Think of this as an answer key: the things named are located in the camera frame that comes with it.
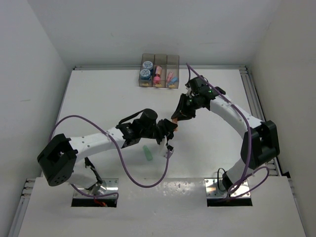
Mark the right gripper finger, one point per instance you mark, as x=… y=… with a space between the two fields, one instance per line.
x=182 y=106
x=184 y=115

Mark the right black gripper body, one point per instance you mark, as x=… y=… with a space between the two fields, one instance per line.
x=194 y=104

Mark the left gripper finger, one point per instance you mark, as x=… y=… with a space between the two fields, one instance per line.
x=168 y=126
x=167 y=138

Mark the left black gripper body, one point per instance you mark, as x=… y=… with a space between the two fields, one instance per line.
x=157 y=130

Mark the orange highlighter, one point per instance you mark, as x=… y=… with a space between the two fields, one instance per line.
x=175 y=121

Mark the green highlighter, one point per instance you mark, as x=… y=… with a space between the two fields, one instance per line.
x=147 y=152

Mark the blue highlighter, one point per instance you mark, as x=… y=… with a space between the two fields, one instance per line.
x=172 y=81

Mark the pink highlighter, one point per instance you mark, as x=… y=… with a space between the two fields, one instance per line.
x=169 y=76

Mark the pink capped marker tube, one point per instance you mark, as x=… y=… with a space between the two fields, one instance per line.
x=157 y=75

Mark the blue ink jar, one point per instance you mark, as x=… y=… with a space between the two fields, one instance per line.
x=148 y=65
x=145 y=74

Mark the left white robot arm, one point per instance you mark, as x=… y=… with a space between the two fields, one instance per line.
x=66 y=160

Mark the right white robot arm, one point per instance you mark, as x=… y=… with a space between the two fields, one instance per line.
x=260 y=139

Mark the right clear storage bin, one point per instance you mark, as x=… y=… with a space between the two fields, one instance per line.
x=173 y=65

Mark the clear storage bin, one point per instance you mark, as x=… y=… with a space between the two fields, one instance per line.
x=161 y=60
x=146 y=57
x=173 y=65

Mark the middle clear storage bin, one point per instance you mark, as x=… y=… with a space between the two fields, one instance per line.
x=161 y=60

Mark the left clear storage bin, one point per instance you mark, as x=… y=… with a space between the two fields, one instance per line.
x=146 y=57

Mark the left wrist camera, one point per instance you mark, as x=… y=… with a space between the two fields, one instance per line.
x=165 y=149

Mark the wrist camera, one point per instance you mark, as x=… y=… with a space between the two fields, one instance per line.
x=189 y=92
x=165 y=149

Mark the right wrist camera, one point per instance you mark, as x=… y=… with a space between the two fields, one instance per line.
x=189 y=92

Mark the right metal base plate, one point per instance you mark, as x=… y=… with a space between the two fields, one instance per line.
x=215 y=193

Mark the metal base plate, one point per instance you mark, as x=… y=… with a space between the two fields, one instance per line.
x=215 y=193
x=108 y=187

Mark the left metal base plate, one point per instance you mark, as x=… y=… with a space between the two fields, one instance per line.
x=108 y=187

